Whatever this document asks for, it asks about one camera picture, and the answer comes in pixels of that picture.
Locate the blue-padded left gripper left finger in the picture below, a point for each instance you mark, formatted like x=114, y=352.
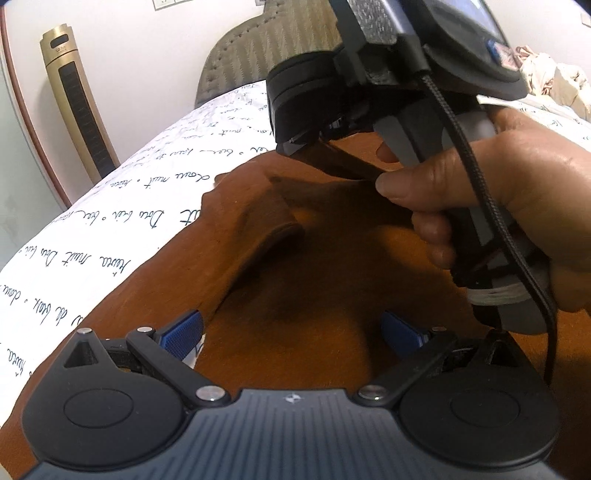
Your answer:
x=161, y=353

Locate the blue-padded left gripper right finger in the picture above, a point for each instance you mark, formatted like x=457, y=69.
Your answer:
x=420, y=352

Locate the brown knit sweater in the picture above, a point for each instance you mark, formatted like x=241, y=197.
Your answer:
x=501, y=405

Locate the pink clothes pile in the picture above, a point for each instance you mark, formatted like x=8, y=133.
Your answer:
x=522, y=53

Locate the person's right hand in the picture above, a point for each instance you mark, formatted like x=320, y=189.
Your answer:
x=541, y=178

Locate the cream padded jacket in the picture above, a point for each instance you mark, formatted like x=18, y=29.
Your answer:
x=565, y=84

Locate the white quilt with script print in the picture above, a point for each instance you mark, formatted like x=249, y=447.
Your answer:
x=115, y=216

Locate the olive upholstered headboard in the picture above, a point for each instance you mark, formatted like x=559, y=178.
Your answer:
x=248, y=52

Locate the gold tower fan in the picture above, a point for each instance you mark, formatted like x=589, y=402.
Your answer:
x=76, y=103

